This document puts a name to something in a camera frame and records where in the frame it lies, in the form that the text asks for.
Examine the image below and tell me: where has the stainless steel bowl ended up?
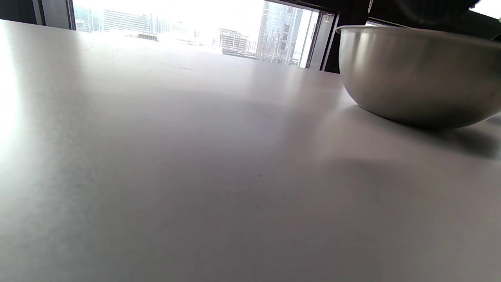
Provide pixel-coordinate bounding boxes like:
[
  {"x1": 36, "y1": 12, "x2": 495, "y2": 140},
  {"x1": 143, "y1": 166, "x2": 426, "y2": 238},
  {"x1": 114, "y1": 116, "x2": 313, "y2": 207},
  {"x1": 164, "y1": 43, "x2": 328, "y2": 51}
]
[{"x1": 335, "y1": 25, "x2": 501, "y2": 130}]

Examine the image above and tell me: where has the window with dark frame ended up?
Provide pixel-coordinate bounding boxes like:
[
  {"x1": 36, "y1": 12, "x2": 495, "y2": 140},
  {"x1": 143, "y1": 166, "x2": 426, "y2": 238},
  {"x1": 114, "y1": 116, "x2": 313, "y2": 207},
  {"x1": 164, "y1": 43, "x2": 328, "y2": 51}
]
[{"x1": 33, "y1": 0, "x2": 339, "y2": 71}]

